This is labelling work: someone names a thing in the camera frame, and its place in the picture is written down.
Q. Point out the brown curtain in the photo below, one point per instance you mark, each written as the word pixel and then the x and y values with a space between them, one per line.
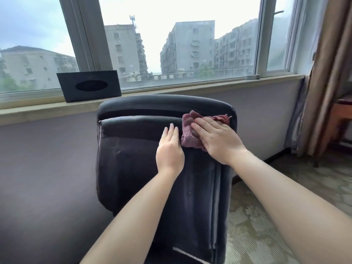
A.
pixel 324 79

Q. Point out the person's left hand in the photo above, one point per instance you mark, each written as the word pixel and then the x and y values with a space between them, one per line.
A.
pixel 170 153

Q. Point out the person's left forearm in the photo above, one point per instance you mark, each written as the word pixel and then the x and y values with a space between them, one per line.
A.
pixel 132 225

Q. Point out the grey building roof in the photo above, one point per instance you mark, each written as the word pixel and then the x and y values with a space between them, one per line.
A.
pixel 33 68

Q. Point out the black tissue box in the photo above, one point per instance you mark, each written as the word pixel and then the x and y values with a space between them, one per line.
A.
pixel 68 90

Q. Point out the tall grey apartment building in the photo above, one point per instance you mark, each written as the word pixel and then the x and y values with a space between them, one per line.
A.
pixel 192 46

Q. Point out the green tree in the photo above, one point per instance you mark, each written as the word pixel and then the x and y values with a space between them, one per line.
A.
pixel 7 83

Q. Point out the black leather chair backrest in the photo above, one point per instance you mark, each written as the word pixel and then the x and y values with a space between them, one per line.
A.
pixel 132 167

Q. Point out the pink cleaning cloth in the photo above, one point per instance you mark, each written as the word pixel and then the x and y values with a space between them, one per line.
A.
pixel 188 134

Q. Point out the grey window frame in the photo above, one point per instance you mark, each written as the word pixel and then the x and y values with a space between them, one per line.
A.
pixel 82 38

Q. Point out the wide grey apartment building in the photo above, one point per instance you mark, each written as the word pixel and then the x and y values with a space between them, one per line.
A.
pixel 236 46

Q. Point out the person's right hand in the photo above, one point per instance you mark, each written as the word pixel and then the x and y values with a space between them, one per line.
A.
pixel 220 140

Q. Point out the dark wooden baseboard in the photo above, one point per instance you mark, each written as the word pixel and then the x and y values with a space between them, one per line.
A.
pixel 264 162

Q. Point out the beige window sill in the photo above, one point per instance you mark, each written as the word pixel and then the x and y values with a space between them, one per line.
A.
pixel 41 112

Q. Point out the brown wooden desk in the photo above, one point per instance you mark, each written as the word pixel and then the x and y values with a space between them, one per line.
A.
pixel 342 112

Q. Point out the grey building with antenna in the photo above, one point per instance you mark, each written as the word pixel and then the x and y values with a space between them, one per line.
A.
pixel 123 49

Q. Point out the person's right forearm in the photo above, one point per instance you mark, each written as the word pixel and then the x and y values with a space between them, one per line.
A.
pixel 297 206

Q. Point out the grey curtain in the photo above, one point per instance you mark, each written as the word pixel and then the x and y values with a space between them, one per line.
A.
pixel 297 120

